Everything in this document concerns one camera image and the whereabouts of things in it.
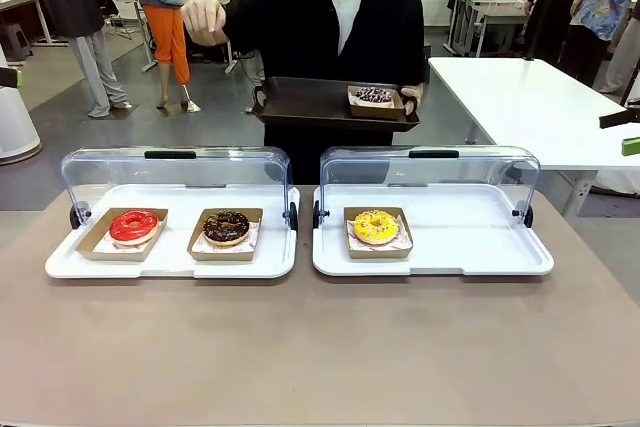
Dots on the yellow sprinkled donut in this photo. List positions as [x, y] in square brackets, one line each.
[362, 232]

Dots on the bystander in orange trousers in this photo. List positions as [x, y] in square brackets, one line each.
[167, 37]

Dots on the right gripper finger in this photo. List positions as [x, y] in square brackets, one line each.
[620, 119]
[631, 147]

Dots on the person's left hand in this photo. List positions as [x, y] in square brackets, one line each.
[414, 97]

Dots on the person's right hand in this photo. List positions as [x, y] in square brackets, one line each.
[205, 14]

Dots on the bystander in long black clothes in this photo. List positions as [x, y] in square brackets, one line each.
[560, 22]

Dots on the white display tray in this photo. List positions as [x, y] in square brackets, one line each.
[180, 227]
[450, 237]

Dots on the chocolate donut with nuts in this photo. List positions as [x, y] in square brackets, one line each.
[200, 254]
[215, 234]

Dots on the grey plastic stool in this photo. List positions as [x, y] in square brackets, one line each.
[17, 42]

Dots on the large white table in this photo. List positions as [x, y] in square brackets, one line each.
[525, 112]

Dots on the dark brown serving tray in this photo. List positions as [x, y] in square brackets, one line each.
[300, 102]

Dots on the white printed paper liner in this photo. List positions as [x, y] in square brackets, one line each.
[404, 242]
[102, 246]
[397, 101]
[252, 239]

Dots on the clear hinged display lid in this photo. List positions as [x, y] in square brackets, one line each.
[100, 154]
[500, 153]

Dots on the chocolate donut purple white sprinkles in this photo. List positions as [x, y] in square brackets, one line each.
[374, 95]

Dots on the red glazed donut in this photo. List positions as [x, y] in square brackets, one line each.
[122, 232]
[90, 247]

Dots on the background grey workbench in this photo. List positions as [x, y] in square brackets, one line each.
[505, 9]

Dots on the yellow glazed donut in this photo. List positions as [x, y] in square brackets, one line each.
[375, 253]

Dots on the collaborator in black shirt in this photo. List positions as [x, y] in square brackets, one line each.
[290, 22]

